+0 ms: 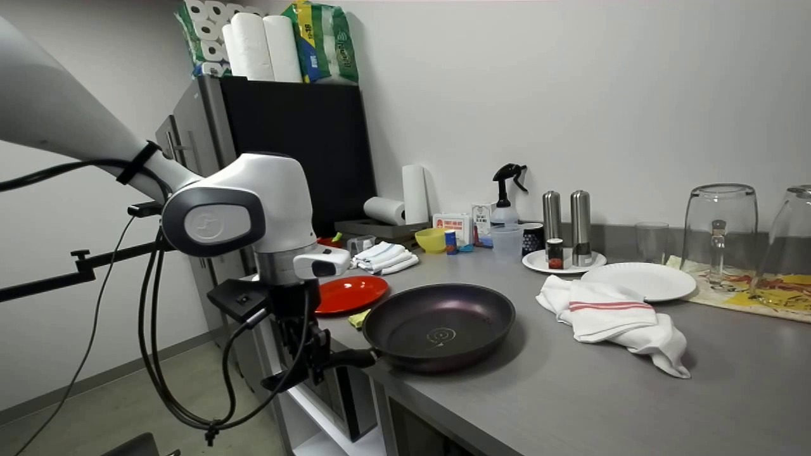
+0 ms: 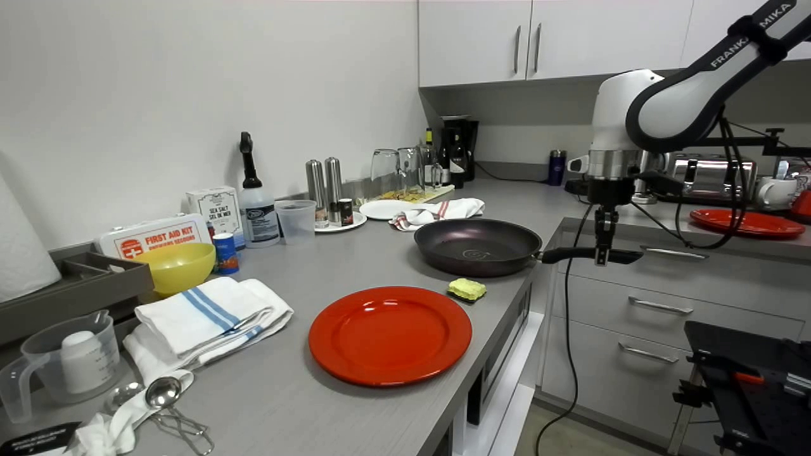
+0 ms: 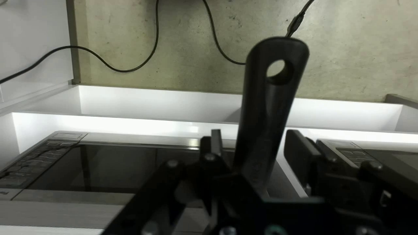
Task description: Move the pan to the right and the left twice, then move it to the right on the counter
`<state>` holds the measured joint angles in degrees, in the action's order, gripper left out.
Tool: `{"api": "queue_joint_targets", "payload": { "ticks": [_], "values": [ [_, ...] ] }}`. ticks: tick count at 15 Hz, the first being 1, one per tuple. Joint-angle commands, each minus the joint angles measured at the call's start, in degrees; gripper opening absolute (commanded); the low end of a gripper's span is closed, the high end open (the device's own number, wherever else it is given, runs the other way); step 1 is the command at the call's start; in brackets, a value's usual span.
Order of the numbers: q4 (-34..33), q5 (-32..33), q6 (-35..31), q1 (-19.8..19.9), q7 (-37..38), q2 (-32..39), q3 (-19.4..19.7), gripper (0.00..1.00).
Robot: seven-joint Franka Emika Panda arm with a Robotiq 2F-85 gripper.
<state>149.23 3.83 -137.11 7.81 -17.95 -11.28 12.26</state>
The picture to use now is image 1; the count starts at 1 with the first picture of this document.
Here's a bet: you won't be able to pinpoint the small white box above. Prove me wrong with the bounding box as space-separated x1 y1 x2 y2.
468 204 494 252

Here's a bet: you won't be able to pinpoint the small dark spice jar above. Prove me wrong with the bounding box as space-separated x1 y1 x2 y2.
545 236 568 271

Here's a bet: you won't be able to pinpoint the steel shaker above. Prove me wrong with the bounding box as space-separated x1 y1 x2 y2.
540 187 563 248
568 187 592 270

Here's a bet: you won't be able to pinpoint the upturned clear glass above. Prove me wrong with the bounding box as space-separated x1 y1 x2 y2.
757 182 811 279
678 180 759 284

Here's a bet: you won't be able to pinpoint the patterned paper towel pack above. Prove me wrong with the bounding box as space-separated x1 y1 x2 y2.
171 0 228 81

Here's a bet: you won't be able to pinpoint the dark glossy undercounter appliance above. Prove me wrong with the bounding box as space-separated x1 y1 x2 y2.
332 363 380 443

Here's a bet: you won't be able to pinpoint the clear spray bottle black nozzle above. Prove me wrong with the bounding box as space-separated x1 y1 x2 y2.
489 160 532 253

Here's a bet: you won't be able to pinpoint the green package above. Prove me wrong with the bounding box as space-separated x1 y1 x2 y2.
281 0 361 87

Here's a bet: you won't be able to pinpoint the colourful placemat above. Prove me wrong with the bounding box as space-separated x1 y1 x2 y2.
664 253 811 327

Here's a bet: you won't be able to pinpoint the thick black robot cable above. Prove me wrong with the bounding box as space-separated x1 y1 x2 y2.
0 154 326 448

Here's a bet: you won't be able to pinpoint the thin black cable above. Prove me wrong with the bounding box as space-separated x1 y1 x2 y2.
9 214 138 456

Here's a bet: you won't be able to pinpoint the tall black cabinet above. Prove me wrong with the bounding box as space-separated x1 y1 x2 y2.
152 75 380 400

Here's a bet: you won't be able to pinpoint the white towel blue stripes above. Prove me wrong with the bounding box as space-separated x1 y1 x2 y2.
349 242 423 279

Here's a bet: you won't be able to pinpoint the dark frying pan black handle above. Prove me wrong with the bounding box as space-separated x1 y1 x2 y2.
323 282 518 377

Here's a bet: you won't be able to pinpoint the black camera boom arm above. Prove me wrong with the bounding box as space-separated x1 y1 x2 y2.
0 198 185 305

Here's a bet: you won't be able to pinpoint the white dinner plate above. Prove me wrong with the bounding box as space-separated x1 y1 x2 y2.
579 262 698 308

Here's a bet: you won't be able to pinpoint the red plate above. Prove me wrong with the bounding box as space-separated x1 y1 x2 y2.
311 274 392 319

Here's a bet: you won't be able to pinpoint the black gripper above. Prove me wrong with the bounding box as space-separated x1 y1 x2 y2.
265 277 341 385

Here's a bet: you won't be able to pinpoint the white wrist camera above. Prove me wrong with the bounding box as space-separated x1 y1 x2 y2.
288 244 352 282

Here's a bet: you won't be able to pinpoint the clear measuring cup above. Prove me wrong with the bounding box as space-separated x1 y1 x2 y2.
343 233 376 258

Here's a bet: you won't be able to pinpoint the white paper towel roll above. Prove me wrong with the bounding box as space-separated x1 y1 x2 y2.
260 14 304 87
360 195 407 228
221 10 270 85
397 163 432 228

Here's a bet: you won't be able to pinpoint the white towel red stripe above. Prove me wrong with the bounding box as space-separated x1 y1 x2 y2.
535 274 694 380

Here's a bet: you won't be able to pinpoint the small white plate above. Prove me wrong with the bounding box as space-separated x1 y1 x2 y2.
518 246 610 279

